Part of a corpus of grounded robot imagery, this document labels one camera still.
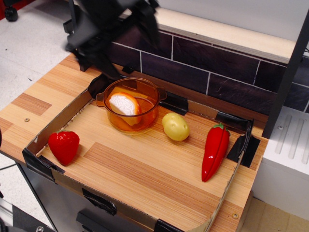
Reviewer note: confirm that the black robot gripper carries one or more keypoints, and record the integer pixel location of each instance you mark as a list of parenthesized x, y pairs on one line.
[(97, 23)]

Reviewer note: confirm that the light wooden shelf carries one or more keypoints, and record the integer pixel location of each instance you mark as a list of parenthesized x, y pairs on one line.
[(230, 37)]

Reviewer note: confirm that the red toy chili pepper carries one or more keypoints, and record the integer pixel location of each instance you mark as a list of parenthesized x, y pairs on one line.
[(215, 149)]

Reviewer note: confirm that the yellow toy potato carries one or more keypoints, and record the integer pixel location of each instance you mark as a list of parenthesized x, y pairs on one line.
[(175, 127)]

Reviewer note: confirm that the red toy strawberry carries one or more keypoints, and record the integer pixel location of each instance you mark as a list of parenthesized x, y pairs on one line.
[(64, 145)]

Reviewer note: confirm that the cardboard fence with black tape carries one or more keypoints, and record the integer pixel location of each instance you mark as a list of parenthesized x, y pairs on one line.
[(143, 180)]

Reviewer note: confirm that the orange transparent plastic pot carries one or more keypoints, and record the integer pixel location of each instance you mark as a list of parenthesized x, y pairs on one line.
[(147, 94)]

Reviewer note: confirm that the white ribbed cabinet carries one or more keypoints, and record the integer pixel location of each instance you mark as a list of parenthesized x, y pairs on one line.
[(283, 176)]

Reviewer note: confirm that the black office chair base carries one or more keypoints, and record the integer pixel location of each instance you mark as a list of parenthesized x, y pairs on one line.
[(11, 14)]

